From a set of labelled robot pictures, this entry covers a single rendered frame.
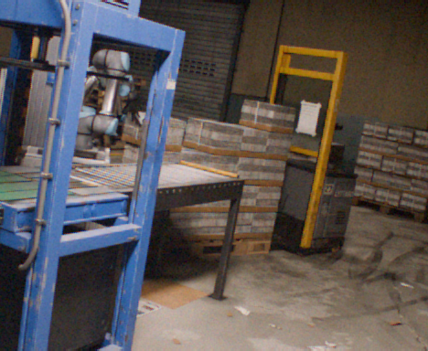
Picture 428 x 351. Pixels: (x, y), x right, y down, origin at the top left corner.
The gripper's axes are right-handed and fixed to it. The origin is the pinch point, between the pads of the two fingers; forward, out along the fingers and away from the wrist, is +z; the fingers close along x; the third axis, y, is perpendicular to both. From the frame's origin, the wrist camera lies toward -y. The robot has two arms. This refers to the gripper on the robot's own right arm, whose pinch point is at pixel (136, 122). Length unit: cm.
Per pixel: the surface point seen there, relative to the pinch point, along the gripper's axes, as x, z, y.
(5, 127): -78, -65, -119
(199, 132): 2, 33, 54
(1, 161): -78, -50, -128
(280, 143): -19, 69, 119
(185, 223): -18, 85, 7
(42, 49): -129, -106, -110
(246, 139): -18, 49, 84
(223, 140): -18, 39, 61
